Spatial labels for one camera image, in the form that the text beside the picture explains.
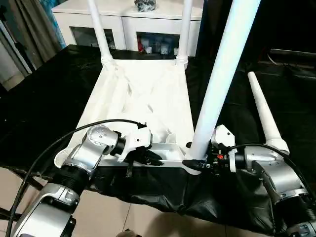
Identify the black flat panel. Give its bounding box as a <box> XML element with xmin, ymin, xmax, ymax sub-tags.
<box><xmin>269</xmin><ymin>48</ymin><xmax>316</xmax><ymax>60</ymax></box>

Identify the black metal table frame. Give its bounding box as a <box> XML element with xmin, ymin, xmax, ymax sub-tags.
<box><xmin>0</xmin><ymin>172</ymin><xmax>44</xmax><ymax>219</ymax></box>

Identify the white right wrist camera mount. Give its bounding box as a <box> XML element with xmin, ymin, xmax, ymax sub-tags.
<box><xmin>211</xmin><ymin>124</ymin><xmax>235</xmax><ymax>173</ymax></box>

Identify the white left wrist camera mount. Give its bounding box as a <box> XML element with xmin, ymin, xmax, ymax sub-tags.
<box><xmin>118</xmin><ymin>123</ymin><xmax>153</xmax><ymax>162</ymax></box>

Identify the dark metallic object on cabinet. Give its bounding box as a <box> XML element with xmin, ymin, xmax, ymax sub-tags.
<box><xmin>134</xmin><ymin>0</ymin><xmax>156</xmax><ymax>12</ymax></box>

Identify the white cabinet with glass doors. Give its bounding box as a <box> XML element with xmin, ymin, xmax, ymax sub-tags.
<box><xmin>51</xmin><ymin>0</ymin><xmax>205</xmax><ymax>59</ymax></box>

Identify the white plastic table leg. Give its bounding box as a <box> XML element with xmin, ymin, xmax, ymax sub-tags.
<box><xmin>86</xmin><ymin>0</ymin><xmax>116</xmax><ymax>71</ymax></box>
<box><xmin>175</xmin><ymin>0</ymin><xmax>194</xmax><ymax>70</ymax></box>
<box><xmin>247</xmin><ymin>72</ymin><xmax>290</xmax><ymax>155</ymax></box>
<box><xmin>190</xmin><ymin>0</ymin><xmax>262</xmax><ymax>161</ymax></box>

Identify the black work mat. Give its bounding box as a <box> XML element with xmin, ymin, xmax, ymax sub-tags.
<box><xmin>0</xmin><ymin>44</ymin><xmax>316</xmax><ymax>235</ymax></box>

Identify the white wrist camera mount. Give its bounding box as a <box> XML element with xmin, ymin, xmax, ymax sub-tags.
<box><xmin>211</xmin><ymin>124</ymin><xmax>235</xmax><ymax>173</ymax></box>
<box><xmin>118</xmin><ymin>123</ymin><xmax>153</xmax><ymax>162</ymax></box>

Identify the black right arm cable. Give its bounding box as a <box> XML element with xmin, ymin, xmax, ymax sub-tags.
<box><xmin>227</xmin><ymin>143</ymin><xmax>316</xmax><ymax>196</ymax></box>

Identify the white plastic table top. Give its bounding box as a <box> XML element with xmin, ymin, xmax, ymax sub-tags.
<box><xmin>53</xmin><ymin>58</ymin><xmax>204</xmax><ymax>176</ymax></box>

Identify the grey brown curtain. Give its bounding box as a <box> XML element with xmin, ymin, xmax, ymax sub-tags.
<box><xmin>9</xmin><ymin>0</ymin><xmax>67</xmax><ymax>72</ymax></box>

